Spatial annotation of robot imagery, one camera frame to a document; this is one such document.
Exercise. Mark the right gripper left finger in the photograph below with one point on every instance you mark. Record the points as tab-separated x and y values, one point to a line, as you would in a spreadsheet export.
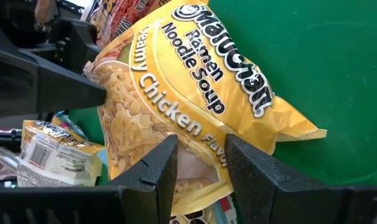
154	180

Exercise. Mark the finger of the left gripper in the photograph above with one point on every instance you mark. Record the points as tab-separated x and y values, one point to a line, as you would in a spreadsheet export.
70	90
76	43

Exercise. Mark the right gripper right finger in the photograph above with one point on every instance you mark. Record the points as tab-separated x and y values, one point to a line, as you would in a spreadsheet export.
254	180

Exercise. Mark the blue-edged Maruchan noodle pack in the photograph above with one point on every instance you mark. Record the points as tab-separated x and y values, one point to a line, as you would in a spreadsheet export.
67	124
219	211

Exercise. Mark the yellow Maruchan noodle pack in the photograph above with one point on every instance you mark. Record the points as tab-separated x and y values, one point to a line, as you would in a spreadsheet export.
191	77
51	155

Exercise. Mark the red Maruchan noodle pack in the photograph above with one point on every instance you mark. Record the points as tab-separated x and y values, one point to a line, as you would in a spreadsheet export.
126	15

